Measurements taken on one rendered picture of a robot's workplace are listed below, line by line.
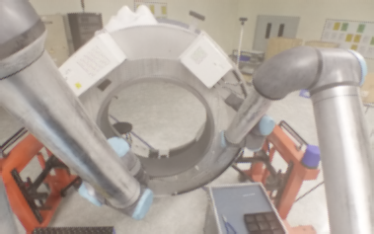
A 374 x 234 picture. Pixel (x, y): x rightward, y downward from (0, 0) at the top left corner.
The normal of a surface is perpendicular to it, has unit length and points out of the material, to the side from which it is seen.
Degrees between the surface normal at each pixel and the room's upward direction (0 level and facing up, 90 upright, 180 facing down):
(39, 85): 92
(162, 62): 90
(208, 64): 90
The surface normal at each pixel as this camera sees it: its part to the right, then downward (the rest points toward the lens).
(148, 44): 0.08, 0.47
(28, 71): 0.87, 0.29
